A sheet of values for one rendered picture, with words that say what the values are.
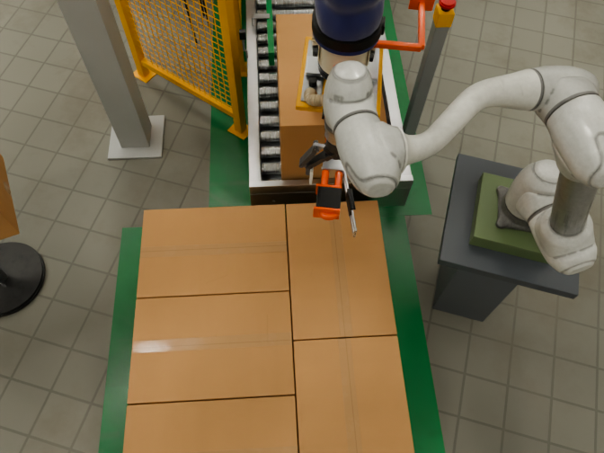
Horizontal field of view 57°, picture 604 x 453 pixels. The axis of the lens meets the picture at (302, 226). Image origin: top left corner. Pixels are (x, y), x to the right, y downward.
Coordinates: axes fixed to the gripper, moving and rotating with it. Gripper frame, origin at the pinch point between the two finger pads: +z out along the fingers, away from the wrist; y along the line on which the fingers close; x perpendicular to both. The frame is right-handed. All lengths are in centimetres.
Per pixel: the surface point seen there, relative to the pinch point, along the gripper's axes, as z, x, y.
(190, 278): 77, 1, 52
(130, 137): 121, -95, 112
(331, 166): 7.9, -10.0, 1.6
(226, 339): 77, 24, 34
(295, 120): 37, -49, 16
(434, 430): 132, 39, -56
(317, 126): 38, -48, 8
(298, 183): 71, -44, 14
